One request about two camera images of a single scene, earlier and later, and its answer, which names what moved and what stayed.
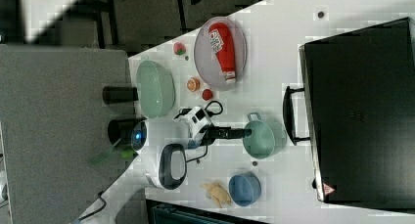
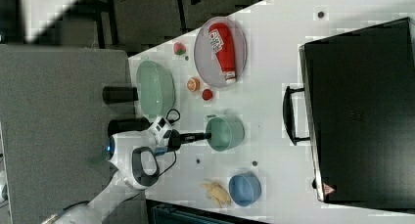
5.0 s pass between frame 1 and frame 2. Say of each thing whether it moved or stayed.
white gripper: moved
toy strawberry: stayed
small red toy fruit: stayed
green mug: moved
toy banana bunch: stayed
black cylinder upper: stayed
